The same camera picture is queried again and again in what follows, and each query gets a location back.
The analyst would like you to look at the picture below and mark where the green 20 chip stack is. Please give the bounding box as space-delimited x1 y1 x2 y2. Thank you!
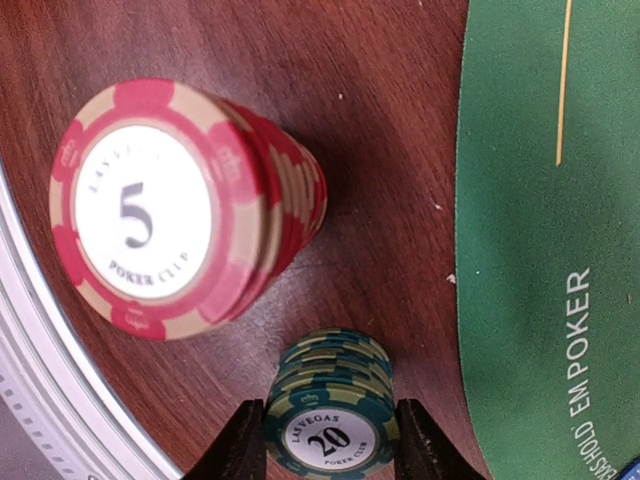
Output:
264 327 400 479

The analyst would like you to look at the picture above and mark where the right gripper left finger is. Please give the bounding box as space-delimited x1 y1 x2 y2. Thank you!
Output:
182 399 265 480

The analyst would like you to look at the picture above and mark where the blue small blind button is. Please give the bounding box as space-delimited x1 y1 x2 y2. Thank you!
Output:
618 457 640 480

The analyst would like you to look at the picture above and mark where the round green poker mat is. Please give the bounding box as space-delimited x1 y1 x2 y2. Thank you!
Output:
455 1 639 479

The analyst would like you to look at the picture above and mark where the red 5 chip stack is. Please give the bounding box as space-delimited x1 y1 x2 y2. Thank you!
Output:
49 78 328 341

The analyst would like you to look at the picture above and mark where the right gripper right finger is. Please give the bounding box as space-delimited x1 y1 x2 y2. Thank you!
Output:
394 399 484 480

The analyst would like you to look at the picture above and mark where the front aluminium rail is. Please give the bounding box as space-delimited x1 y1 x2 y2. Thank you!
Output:
1 179 183 480

